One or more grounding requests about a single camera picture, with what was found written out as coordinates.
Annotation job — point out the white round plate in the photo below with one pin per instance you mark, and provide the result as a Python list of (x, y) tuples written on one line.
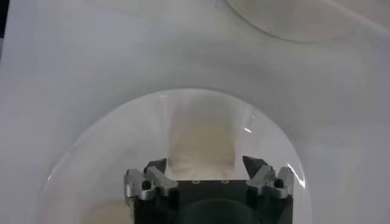
[(122, 146)]

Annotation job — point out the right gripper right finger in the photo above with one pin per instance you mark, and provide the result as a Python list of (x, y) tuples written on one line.
[(265, 182)]

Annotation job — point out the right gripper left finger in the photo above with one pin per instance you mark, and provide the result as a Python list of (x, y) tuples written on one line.
[(158, 179)]

